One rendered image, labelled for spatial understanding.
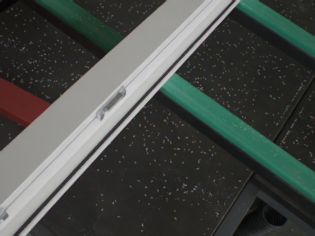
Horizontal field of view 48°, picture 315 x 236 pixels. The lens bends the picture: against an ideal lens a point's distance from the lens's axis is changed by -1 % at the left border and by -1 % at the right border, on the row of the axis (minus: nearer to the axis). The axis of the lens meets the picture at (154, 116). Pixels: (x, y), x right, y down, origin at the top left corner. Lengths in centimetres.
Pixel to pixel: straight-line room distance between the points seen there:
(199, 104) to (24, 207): 27
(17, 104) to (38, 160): 40
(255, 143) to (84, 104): 24
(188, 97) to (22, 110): 38
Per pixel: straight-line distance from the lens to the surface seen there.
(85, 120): 40
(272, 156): 52
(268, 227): 91
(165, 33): 49
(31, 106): 78
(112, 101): 42
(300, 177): 53
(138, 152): 77
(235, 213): 81
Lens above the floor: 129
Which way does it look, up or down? 60 degrees down
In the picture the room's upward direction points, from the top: 17 degrees clockwise
